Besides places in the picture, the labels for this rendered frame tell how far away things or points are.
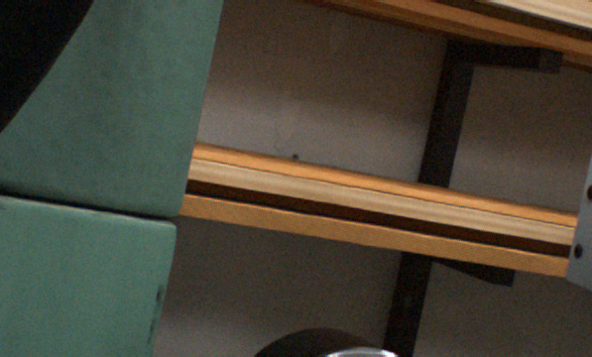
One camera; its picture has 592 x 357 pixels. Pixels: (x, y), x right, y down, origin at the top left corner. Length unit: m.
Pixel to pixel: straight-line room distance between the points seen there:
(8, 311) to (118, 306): 0.03
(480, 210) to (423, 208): 0.18
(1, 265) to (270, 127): 2.73
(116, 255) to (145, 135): 0.04
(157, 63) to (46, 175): 0.05
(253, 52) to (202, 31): 2.68
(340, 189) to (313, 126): 0.52
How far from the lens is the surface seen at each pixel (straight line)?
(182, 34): 0.39
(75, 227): 0.39
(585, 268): 0.77
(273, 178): 2.59
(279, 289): 3.18
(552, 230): 2.94
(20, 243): 0.39
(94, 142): 0.39
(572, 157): 3.55
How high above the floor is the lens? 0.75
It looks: 3 degrees down
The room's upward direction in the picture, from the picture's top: 12 degrees clockwise
